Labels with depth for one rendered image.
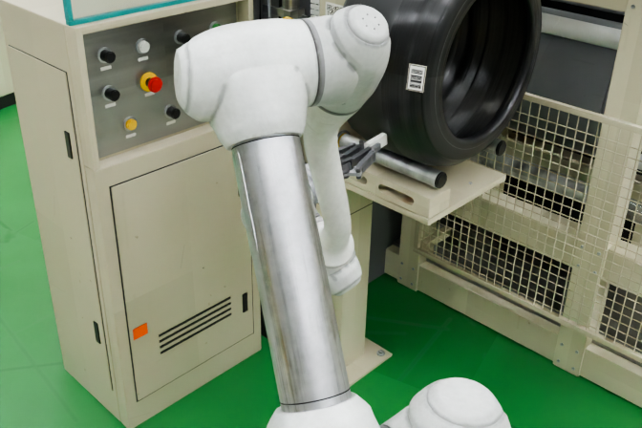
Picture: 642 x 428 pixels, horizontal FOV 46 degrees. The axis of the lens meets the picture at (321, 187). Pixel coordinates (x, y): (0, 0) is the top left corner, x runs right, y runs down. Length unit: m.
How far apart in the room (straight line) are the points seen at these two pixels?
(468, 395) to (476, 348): 1.71
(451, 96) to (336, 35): 1.20
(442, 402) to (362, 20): 0.55
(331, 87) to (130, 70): 1.01
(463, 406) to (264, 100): 0.50
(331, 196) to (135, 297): 0.98
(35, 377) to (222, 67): 1.91
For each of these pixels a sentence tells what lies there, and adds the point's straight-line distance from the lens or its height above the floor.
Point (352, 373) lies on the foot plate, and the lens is 2.65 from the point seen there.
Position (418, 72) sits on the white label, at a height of 1.22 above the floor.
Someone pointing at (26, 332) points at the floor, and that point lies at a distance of 3.00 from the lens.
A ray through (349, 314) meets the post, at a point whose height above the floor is 0.23.
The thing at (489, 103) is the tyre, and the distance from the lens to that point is 2.20.
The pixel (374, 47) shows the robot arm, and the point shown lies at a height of 1.45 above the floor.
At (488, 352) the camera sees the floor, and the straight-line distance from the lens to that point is 2.83.
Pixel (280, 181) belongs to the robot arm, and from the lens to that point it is 1.04.
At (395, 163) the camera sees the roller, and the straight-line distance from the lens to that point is 1.98.
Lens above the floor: 1.77
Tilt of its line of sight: 28 degrees down
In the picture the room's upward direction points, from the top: 1 degrees clockwise
